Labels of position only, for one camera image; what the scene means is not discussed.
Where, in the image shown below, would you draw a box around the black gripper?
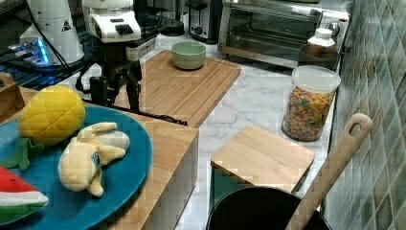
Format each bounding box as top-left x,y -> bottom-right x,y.
90,42 -> 142,111

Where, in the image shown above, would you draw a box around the black drawer handle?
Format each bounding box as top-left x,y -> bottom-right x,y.
83,99 -> 188,127

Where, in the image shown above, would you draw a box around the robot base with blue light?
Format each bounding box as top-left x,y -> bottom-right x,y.
1,0 -> 84,67

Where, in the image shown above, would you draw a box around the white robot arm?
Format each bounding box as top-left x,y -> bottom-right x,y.
76,0 -> 154,113

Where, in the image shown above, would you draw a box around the bamboo cutting board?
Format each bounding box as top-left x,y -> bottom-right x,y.
140,50 -> 241,127

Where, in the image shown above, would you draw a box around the plush yellow pineapple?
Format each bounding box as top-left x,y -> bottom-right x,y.
1,85 -> 85,171

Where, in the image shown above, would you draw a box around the green ceramic bowl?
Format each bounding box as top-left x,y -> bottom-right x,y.
171,41 -> 206,70

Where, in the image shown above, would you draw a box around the plush peeled banana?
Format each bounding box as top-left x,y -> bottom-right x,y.
57,122 -> 130,197

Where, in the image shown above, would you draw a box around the black toaster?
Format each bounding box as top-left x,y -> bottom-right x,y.
185,0 -> 223,44

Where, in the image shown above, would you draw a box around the blue plate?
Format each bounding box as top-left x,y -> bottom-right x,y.
1,105 -> 152,230

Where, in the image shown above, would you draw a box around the plush watermelon slice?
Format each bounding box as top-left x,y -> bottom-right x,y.
0,168 -> 49,225

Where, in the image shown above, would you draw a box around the green canister with wooden lid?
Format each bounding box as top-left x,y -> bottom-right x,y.
209,125 -> 315,209

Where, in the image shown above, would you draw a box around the stainless toaster oven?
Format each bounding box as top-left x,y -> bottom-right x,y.
217,0 -> 354,68

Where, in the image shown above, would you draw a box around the black pot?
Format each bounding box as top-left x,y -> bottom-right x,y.
205,186 -> 333,230

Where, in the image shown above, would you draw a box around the clear cereal jar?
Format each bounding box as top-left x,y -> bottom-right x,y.
282,65 -> 341,142

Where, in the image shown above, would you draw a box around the dark round cup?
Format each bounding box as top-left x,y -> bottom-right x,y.
298,45 -> 339,71

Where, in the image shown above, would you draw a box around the white capped bottle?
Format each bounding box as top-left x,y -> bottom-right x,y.
307,28 -> 335,49

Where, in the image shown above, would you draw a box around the wooden spoon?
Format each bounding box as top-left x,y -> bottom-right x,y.
285,113 -> 372,230

